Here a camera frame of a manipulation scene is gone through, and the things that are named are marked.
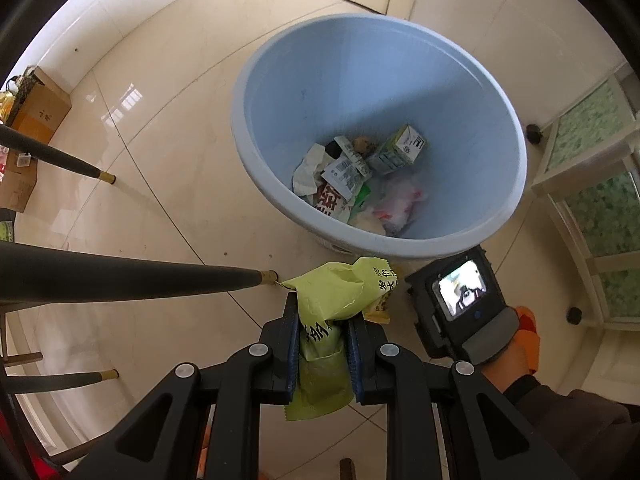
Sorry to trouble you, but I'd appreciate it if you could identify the yellow green snack bag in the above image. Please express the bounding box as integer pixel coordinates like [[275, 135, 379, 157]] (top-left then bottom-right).
[[281, 257, 398, 422]]

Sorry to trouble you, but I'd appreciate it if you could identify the dark sleeve forearm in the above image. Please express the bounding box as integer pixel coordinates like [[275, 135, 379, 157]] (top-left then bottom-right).
[[504, 375, 639, 479]]

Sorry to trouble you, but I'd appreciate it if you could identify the light blue trash bin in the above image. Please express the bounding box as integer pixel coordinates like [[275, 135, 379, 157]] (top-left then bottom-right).
[[231, 14, 527, 259]]

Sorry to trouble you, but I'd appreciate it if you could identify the person right hand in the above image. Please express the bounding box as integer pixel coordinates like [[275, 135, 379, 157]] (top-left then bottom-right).
[[480, 307, 540, 392]]

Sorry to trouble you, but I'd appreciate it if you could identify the pink plastic bag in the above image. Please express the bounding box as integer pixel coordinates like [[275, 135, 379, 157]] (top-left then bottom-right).
[[373, 174, 426, 236]]

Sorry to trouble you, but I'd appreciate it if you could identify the red white snack bag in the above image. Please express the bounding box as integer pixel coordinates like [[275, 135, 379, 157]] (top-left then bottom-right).
[[314, 183, 371, 223]]

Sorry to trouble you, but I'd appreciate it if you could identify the white crumpled tissue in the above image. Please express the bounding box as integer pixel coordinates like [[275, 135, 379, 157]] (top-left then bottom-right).
[[292, 143, 333, 197]]

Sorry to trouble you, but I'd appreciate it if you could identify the green white milk carton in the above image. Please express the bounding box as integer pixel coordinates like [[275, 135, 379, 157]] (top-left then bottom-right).
[[366, 125, 426, 174]]

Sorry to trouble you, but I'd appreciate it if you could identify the brown round food scrap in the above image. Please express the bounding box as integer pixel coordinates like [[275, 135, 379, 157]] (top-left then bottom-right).
[[352, 136, 376, 158]]

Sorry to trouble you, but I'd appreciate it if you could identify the black table leg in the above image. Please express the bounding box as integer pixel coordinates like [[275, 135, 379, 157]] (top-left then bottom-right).
[[1, 242, 279, 304], [0, 125, 116, 185]]

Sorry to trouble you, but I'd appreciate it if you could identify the cardboard box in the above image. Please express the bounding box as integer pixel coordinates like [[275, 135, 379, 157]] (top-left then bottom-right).
[[1, 66, 72, 212]]

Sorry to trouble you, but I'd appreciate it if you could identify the glass cabinet door frame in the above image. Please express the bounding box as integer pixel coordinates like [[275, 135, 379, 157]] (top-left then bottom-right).
[[532, 64, 639, 332]]

